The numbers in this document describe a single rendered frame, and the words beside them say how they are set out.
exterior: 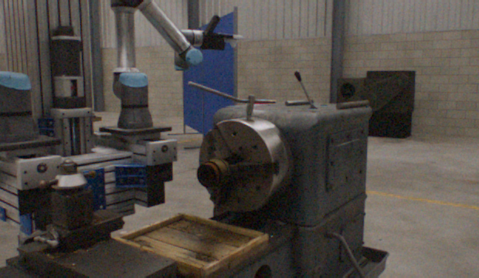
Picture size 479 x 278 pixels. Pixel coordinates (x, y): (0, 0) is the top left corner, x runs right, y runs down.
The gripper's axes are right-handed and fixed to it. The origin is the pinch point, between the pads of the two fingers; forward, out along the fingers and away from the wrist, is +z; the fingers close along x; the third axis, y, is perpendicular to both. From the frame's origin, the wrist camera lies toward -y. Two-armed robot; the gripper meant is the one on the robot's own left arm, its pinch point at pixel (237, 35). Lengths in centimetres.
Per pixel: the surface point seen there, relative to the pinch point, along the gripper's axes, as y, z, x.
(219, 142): 32, -43, 76
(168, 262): 45, -73, 118
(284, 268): 73, -23, 93
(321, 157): 36, -9, 88
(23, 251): 50, -102, 94
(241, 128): 26, -37, 79
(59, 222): 41, -94, 98
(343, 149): 38, 9, 78
